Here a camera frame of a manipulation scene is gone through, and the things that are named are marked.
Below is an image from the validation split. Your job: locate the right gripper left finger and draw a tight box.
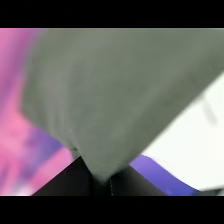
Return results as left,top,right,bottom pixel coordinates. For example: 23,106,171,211
32,155,112,197

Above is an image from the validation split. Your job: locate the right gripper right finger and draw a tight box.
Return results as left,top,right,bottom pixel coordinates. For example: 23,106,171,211
111,164,168,197

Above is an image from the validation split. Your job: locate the grey garment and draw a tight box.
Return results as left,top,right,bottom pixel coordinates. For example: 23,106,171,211
20,28,224,185

